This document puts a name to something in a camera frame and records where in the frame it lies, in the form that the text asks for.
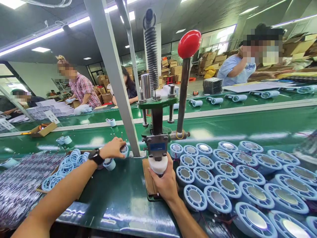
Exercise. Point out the person's left thumb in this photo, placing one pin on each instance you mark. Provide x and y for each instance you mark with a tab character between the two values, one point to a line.
120	155

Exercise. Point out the stack of grey trays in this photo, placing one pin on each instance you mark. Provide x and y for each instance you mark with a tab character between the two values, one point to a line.
212	85

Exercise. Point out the white cylinder fixture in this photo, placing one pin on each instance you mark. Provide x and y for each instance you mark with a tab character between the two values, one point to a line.
158	165

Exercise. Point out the pile of white boxes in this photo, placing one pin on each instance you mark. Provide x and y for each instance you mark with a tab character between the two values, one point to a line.
49	110

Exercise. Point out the small cardboard box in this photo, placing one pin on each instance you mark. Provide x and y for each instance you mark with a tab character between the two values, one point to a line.
47	130

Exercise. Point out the group of blue motor housings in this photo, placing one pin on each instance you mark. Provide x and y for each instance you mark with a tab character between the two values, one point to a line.
250	173

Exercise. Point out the ceiling light strip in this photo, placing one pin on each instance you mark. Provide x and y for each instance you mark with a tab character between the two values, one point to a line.
44	34

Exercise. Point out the white box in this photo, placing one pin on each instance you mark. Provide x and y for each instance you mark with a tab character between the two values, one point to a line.
172	89

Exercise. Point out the person's right index finger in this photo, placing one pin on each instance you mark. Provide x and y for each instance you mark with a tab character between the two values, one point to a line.
171	164

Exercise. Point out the person's right hand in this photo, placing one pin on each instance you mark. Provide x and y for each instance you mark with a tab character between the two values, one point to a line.
164	184

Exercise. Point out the pile of flattened cardboard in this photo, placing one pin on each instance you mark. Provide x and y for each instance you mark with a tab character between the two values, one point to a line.
297	49

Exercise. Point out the person's right thumb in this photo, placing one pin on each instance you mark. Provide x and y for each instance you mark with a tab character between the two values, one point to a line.
151	174

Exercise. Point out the person's left fingers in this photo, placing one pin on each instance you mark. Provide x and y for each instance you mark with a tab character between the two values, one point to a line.
120	142

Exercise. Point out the grey metal frame post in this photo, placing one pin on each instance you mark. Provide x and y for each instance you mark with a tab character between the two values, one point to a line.
131	49
111	62

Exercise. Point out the row of blue handheld fans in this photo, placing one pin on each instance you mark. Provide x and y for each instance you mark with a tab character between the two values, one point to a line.
214	100

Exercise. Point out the green conveyor line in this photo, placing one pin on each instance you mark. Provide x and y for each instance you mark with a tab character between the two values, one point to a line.
235	124

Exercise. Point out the wooden block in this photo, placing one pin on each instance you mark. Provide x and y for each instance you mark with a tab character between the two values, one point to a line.
148	181

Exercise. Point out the white flat sheet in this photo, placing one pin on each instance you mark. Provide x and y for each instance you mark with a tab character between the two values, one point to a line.
250	86

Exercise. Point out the green manual press machine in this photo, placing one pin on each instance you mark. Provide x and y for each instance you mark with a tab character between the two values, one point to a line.
157	103

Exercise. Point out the stack of brown cartons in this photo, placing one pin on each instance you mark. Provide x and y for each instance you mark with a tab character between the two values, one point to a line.
105	89
173	70

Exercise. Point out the person's left hand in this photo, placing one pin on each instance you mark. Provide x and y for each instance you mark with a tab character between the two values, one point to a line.
111	150

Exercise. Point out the silver metal cylinder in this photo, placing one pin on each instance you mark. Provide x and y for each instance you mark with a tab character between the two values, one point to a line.
146	85

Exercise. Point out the yellow bag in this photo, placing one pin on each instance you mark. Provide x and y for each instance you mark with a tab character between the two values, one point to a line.
210	73

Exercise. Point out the red plastic stool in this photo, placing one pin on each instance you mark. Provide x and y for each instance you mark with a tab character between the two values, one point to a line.
170	79

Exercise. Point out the press lever with red knob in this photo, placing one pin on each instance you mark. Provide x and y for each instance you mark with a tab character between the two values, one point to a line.
189	43

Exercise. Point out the pile of blue grille rings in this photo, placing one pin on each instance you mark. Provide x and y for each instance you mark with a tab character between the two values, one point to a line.
66	167

